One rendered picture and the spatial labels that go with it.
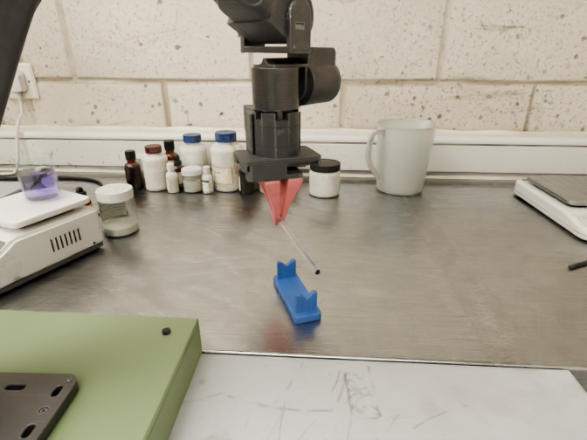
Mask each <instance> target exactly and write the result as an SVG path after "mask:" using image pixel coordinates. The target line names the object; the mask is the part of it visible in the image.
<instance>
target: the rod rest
mask: <svg viewBox="0 0 587 440"><path fill-rule="evenodd" d="M273 283H274V284H275V286H276V288H277V290H278V292H279V294H280V296H281V298H282V299H283V301H284V303H285V305H286V307H287V310H288V311H289V313H290V315H291V317H292V319H293V322H294V324H297V325H298V324H302V323H307V322H310V321H315V320H320V319H321V311H320V309H319V307H318V306H317V291H316V290H313V291H311V292H310V293H309V292H308V290H307V288H306V287H305V286H304V284H303V283H302V281H301V280H300V278H299V276H298V274H297V273H296V260H295V258H293V259H291V260H290V261H289V262H288V263H287V264H286V265H285V264H284V263H282V262H281V261H277V275H275V276H273Z"/></svg>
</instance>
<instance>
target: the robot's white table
mask: <svg viewBox="0 0 587 440"><path fill-rule="evenodd" d="M169 440H587V393H586V392H585V391H584V389H583V388H582V387H581V385H580V384H579V383H578V381H577V380H576V379H575V377H574V376H573V375H572V373H571V372H570V371H568V370H554V369H535V368H497V367H478V366H459V365H439V364H420V363H401V362H381V361H344V360H324V359H304V358H285V357H265V356H246V355H227V354H201V356H200V359H199V361H198V364H197V367H196V370H195V372H194V375H193V376H192V379H191V382H190V385H189V387H188V390H187V392H186V395H185V397H184V399H183V403H182V406H181V408H180V410H179V413H178V415H177V418H176V421H175V424H174V426H173V429H172V431H171V433H170V435H169Z"/></svg>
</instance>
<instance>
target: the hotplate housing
mask: <svg viewBox="0 0 587 440"><path fill-rule="evenodd" d="M0 240H1V241H3V242H5V243H6V244H5V246H4V247H3V248H2V249H1V250H0V294H2V293H4V292H7V291H9V290H10V289H12V288H15V287H17V286H19V285H22V284H23V283H25V282H27V281H29V280H31V279H34V278H36V277H38V276H40V275H42V274H44V273H46V272H48V271H50V270H53V269H55V268H57V267H59V266H61V265H63V264H65V263H67V262H69V261H72V260H74V259H75V258H78V257H80V256H82V255H84V254H86V253H88V252H90V251H93V250H95V249H97V248H99V247H101V246H102V245H103V242H101V241H103V235H102V230H101V227H100V219H99V215H98V210H97V209H95V208H93V207H89V206H86V205H82V206H79V207H77V208H74V209H72V210H68V211H65V212H63V213H60V214H57V215H55V216H53V217H48V218H46V219H44V220H41V221H38V222H36V223H32V224H29V225H26V226H25V227H22V228H18V229H8V228H5V227H3V226H0Z"/></svg>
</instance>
